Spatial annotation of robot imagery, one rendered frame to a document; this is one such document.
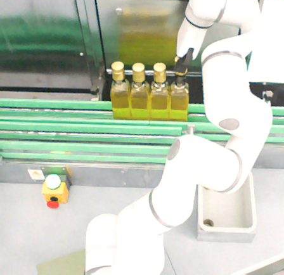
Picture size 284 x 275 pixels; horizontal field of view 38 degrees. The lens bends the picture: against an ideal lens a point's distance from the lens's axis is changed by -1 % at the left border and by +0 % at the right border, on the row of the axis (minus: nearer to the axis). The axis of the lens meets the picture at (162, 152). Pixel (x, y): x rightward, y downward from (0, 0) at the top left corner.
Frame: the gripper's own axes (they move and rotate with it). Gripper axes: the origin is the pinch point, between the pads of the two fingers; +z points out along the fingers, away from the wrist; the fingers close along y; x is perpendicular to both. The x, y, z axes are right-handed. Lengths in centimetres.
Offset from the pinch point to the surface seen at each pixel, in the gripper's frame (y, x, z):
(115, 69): 1.7, -16.6, 7.0
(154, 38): -12.6, -7.2, 5.2
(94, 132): 6.9, -18.6, 30.8
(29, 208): 25, -34, 54
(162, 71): 1.4, -4.0, 4.1
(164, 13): -12.6, -6.7, -4.1
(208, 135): 3.7, 16.8, 24.2
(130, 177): 15.8, -4.5, 39.2
